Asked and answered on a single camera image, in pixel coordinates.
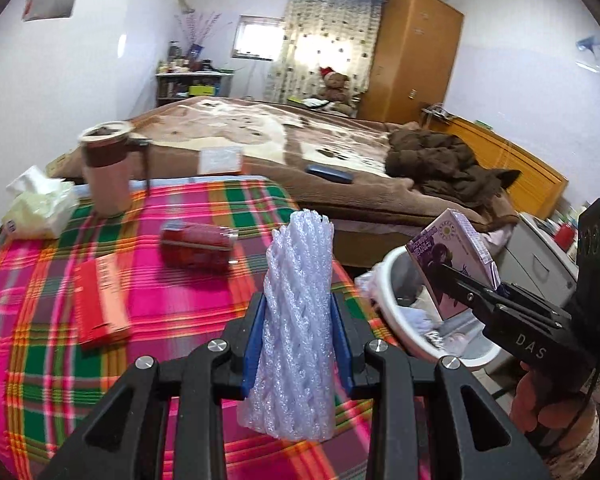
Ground patterned curtain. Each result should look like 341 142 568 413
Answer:
265 0 385 111

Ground red cardboard box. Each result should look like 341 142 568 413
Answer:
74 254 134 351

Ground dark brown clothes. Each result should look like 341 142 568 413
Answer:
384 127 524 209

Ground wooden wardrobe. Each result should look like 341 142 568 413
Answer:
356 0 465 126

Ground dried purple branches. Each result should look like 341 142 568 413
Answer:
175 10 224 61

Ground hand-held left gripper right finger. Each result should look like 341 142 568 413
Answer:
330 292 553 480

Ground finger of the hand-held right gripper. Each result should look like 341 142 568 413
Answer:
432 260 512 332
497 282 577 322

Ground purple drink carton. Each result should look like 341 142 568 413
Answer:
406 208 502 321

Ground person's right hand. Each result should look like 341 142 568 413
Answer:
510 367 599 456

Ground red container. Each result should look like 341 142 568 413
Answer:
554 224 576 251

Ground white packet on bed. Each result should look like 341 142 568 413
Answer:
199 146 245 176

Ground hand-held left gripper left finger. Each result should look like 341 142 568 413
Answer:
37 292 268 480

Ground red drink can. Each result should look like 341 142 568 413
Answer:
160 220 240 272

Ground wooden headboard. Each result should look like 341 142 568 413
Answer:
420 105 570 221

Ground yellow tissue pack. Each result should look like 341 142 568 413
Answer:
1 165 80 240

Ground brown and pink lidded mug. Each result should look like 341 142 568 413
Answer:
77 121 154 219

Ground window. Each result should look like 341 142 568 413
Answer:
231 16 286 62

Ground cluttered white shelf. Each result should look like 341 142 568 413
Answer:
155 60 236 109

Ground slim white foam net sleeve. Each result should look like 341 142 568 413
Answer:
240 210 337 442

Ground white cabinet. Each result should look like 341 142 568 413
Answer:
497 212 581 306

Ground blue wall decoration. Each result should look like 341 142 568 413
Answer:
575 35 600 76

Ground teddy bear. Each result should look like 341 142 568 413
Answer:
312 66 356 116

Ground brown printed blanket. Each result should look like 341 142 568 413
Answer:
47 97 521 234

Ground white trash bin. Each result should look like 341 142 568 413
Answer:
357 247 506 372

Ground person's right forearm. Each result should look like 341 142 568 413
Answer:
540 400 600 480

